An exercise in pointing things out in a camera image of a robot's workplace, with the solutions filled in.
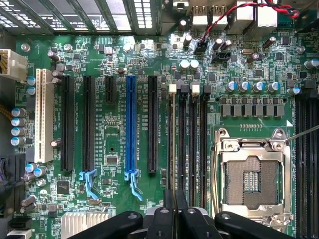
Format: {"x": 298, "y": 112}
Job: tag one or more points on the silver CPU socket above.
{"x": 251, "y": 179}

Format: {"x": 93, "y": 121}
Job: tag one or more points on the long black expansion slot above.
{"x": 152, "y": 124}
{"x": 67, "y": 124}
{"x": 89, "y": 124}

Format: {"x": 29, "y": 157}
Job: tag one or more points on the short black expansion slot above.
{"x": 110, "y": 89}

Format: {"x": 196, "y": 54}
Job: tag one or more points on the silver finned heatsink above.
{"x": 84, "y": 225}

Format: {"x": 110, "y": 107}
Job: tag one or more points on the black board connector block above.
{"x": 12, "y": 184}

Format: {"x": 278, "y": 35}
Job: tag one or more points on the white power connector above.
{"x": 15, "y": 64}

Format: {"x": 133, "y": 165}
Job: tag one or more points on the green Dell motherboard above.
{"x": 117, "y": 124}

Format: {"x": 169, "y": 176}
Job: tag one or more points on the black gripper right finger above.
{"x": 192, "y": 224}

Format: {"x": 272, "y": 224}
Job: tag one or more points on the silver rear port block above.
{"x": 199, "y": 18}
{"x": 218, "y": 18}
{"x": 240, "y": 20}
{"x": 266, "y": 20}

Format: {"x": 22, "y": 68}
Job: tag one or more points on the thin silver locking lever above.
{"x": 304, "y": 133}
{"x": 215, "y": 174}

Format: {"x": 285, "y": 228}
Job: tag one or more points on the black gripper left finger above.
{"x": 159, "y": 224}

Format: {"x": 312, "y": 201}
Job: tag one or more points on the white PCI expansion slot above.
{"x": 44, "y": 114}

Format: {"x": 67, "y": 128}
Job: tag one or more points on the blue expansion slot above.
{"x": 131, "y": 124}

